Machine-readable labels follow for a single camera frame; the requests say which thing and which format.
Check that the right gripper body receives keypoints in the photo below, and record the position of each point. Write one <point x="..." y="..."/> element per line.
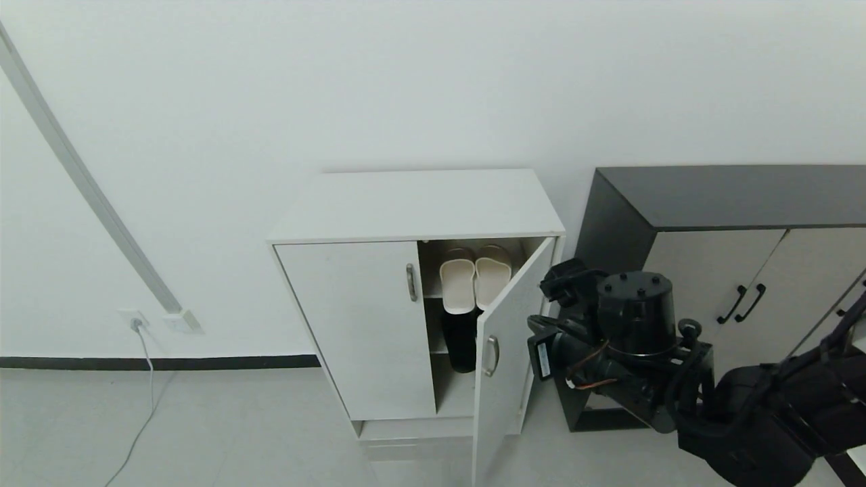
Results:
<point x="568" y="281"/>

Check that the dark grey sideboard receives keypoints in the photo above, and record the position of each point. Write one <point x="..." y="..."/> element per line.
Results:
<point x="731" y="196"/>

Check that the white shoe cabinet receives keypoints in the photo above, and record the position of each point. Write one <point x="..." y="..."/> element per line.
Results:
<point x="413" y="203"/>

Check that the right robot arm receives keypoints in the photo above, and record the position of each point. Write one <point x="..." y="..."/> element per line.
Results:
<point x="636" y="311"/>

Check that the black slipper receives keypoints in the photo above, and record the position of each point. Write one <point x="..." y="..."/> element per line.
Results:
<point x="460" y="341"/>

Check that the white junction box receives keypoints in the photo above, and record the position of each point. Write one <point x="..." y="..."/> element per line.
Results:
<point x="182" y="321"/>

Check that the white wall socket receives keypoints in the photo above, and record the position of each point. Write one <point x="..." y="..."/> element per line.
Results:
<point x="133" y="319"/>

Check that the beige slipper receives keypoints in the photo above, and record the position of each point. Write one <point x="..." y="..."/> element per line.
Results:
<point x="492" y="277"/>
<point x="457" y="284"/>

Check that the open white cabinet door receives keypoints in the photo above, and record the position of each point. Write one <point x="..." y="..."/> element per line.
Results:
<point x="515" y="318"/>

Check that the beige sideboard door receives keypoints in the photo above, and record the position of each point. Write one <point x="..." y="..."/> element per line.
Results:
<point x="812" y="270"/>
<point x="703" y="264"/>

